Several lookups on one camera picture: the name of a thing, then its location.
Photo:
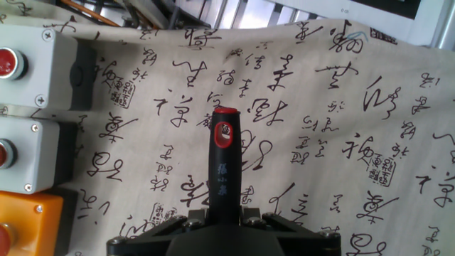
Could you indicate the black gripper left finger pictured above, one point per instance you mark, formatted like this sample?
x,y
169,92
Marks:
x,y
142,240

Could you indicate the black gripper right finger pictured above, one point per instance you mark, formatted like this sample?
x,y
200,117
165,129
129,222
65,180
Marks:
x,y
305,240

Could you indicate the black ladle with red trim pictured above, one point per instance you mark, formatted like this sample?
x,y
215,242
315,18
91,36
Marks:
x,y
224,177

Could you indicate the orange box with red button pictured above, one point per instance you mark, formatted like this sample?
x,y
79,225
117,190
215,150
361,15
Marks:
x,y
28,220

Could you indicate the calligraphy print tablecloth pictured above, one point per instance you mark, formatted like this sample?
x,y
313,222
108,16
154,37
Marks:
x,y
320,124

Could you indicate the grey box with mushroom button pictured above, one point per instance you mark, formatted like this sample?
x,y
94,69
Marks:
x,y
32,153

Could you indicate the grey box with flat button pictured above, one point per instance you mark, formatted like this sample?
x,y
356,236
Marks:
x,y
46,67

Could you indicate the white monitor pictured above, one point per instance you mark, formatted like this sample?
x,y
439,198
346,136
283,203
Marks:
x,y
355,14

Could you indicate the orange pole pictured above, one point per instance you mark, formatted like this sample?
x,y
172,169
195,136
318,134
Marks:
x,y
89,12

